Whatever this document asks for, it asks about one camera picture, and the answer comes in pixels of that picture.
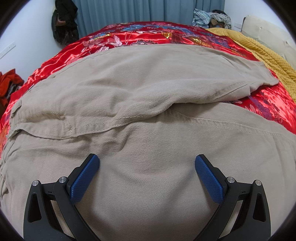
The black coats on wall hook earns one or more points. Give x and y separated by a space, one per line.
64 27

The yellow knitted blanket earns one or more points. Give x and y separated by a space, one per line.
273 61

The orange garment on nightstand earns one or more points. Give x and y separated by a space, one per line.
10 82

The beige khaki pants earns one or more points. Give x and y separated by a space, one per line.
147 111

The blue-grey window curtain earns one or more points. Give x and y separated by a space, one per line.
95 15

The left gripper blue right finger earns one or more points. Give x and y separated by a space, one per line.
212 178

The white wall switch plate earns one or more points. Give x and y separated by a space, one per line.
7 49

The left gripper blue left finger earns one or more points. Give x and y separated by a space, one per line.
81 177

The clothes pile by curtain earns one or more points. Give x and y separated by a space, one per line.
213 19

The red floral satin quilt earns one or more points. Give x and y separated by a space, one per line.
272 103

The cream upholstered headboard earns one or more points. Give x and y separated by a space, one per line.
270 35

